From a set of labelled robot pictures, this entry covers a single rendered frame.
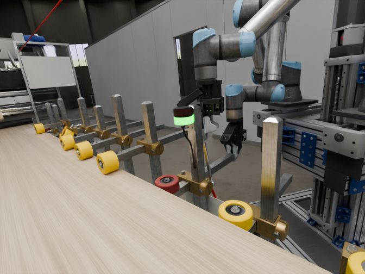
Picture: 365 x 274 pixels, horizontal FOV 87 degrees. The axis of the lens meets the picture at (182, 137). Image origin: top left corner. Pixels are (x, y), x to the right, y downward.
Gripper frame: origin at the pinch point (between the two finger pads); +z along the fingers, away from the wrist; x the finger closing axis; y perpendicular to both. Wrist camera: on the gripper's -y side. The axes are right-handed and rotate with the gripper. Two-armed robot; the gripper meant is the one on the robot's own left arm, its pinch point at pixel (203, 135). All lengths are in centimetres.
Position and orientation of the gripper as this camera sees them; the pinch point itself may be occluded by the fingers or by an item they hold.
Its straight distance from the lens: 73.5
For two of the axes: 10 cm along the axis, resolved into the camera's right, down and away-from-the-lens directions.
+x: 4.0, -2.9, 8.7
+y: 9.1, 0.3, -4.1
